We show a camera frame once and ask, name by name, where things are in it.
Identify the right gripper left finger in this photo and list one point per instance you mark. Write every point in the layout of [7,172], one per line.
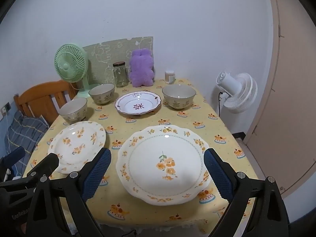
[78,187]

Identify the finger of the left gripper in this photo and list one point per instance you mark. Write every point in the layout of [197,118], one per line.
[12,158]
[45,167]

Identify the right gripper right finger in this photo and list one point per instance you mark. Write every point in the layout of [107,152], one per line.
[268,216]

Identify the small floral white plate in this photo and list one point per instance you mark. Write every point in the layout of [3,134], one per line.
[77,144]

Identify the large floral white plate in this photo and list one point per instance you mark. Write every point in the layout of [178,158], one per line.
[163,165]

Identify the red trimmed white plate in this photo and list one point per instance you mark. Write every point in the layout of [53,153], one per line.
[138,103]

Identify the large floral ceramic bowl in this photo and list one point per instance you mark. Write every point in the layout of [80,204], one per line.
[178,96]

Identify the blue plaid pillow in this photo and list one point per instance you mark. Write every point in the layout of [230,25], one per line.
[24,132]

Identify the wooden bed headboard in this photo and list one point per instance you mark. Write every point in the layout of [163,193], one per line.
[45,99]

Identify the yellow patterned tablecloth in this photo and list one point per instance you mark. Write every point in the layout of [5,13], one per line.
[113,206]

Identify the green desk fan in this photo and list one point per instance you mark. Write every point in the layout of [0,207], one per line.
[71,64]

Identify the glass jar with lid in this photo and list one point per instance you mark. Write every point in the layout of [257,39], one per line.
[120,74]

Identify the green patterned mat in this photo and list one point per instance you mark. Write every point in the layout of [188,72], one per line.
[102,56]

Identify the white standing fan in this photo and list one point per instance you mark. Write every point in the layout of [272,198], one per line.
[237,93]

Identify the purple plush toy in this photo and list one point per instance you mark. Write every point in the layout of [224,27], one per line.
[141,68]

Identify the cotton swab container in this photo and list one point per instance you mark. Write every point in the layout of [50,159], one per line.
[169,76]

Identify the wall power socket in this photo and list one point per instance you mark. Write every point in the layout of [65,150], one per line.
[5,109]

